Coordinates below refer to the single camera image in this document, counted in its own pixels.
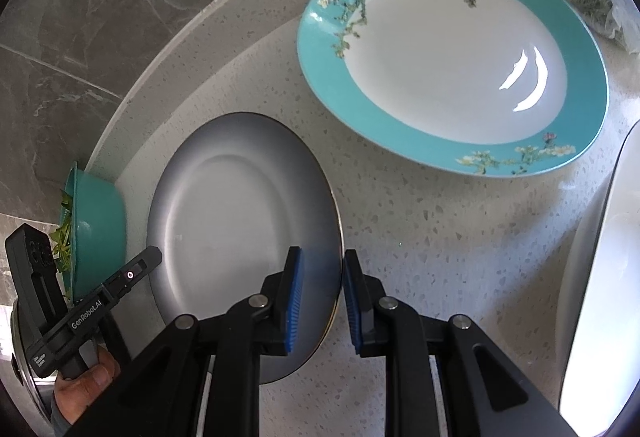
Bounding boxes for leafy greens in bowl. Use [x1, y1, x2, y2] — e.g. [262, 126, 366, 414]
[57, 189, 76, 275]

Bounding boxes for large white bowl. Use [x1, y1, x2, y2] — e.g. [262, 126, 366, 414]
[555, 119, 640, 433]

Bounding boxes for grey plate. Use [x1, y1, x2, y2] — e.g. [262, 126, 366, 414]
[147, 112, 346, 385]

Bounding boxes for person's left forearm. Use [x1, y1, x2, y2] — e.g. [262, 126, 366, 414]
[49, 394, 76, 437]

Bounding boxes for teal floral rim plate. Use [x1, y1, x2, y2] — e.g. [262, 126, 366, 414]
[296, 0, 610, 178]

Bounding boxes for person's left hand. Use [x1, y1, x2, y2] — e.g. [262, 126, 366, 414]
[52, 347, 123, 425]

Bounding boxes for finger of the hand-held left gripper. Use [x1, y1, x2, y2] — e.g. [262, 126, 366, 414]
[102, 245, 163, 304]

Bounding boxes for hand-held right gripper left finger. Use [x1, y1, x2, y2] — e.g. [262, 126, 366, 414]
[65, 246, 304, 437]

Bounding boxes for teal bowl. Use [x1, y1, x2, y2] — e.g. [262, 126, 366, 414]
[57, 161, 127, 305]

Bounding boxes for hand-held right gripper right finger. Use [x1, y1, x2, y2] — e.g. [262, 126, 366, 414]
[342, 249, 581, 437]

